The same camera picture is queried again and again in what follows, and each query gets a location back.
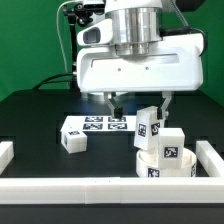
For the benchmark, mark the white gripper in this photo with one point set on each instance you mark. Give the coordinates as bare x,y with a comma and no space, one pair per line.
171,64

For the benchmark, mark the white round stool seat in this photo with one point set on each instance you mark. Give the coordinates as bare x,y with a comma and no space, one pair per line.
150,169

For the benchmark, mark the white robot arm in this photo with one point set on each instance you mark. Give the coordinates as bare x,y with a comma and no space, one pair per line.
128,51

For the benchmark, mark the white sheet with tags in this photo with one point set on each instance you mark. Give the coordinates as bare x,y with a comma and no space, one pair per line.
99,123

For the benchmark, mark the white left fence block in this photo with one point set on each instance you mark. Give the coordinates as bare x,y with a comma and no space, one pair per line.
6,154

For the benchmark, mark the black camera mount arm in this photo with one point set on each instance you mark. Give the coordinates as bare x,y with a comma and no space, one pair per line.
77,16

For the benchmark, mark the overhead camera bar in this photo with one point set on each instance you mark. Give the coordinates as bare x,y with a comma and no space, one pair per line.
94,4

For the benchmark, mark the white front fence rail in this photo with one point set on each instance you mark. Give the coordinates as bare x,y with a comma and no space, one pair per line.
111,190

